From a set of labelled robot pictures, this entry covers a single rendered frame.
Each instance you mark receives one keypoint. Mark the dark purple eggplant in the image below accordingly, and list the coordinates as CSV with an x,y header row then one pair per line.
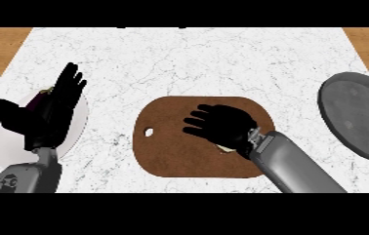
x,y
38,100

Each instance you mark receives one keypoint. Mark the white plate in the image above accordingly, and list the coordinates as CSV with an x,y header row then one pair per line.
x,y
73,125

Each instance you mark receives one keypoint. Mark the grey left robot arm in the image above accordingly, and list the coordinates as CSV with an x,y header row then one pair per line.
x,y
33,175

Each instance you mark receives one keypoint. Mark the dark grey pan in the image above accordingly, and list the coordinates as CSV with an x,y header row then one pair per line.
x,y
348,112

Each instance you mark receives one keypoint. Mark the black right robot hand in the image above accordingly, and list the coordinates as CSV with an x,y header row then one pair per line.
x,y
227,123

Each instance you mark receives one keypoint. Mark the brown wooden cutting board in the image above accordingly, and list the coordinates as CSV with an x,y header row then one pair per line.
x,y
193,138

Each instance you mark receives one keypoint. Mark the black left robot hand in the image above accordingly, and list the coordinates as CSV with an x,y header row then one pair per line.
x,y
53,112

